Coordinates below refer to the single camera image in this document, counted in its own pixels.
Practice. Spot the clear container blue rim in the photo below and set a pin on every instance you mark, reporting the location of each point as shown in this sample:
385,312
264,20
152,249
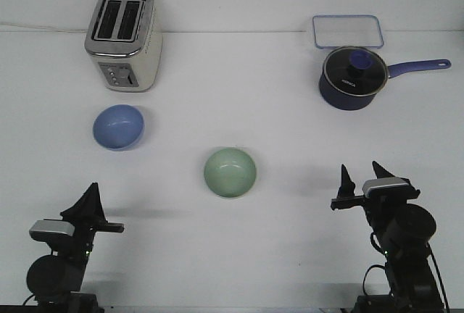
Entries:
333,31

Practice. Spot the blue saucepan with handle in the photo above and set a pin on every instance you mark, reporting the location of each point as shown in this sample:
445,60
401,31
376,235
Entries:
345,102

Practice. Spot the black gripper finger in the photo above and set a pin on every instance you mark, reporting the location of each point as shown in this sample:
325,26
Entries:
87,207
347,186
382,175

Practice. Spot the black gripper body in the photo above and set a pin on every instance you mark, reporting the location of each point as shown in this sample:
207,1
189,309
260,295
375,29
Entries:
379,211
81,239

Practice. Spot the blue bowl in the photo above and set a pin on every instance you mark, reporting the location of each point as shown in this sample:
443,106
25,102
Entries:
118,127

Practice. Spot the cream and steel toaster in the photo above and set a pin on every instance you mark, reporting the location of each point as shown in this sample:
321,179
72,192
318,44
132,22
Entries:
124,40

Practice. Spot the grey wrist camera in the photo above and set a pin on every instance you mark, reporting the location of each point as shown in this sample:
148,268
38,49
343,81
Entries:
46,230
380,186

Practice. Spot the green bowl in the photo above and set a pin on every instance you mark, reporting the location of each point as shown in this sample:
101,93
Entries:
230,172

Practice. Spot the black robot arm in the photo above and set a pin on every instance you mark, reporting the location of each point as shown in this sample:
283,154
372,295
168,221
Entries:
401,232
55,279

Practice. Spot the glass pot lid blue knob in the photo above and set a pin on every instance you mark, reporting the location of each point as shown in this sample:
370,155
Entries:
355,71

